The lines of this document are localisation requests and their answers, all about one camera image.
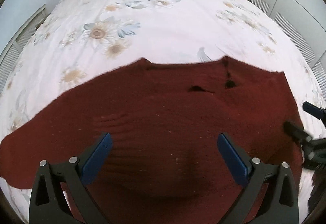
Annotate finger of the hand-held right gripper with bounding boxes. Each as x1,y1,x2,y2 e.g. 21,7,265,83
283,120,313,142
303,101,326,120

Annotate floral bed cover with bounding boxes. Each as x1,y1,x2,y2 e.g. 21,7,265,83
0,0,324,224

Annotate dark red knit sweater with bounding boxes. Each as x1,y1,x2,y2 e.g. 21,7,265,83
0,56,304,224

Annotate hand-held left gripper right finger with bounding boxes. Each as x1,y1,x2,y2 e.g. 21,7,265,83
217,133,299,224

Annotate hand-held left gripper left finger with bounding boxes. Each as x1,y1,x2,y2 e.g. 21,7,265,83
29,132,114,224

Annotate white louvred wall panel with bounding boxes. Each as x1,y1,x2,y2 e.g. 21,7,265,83
0,3,48,95

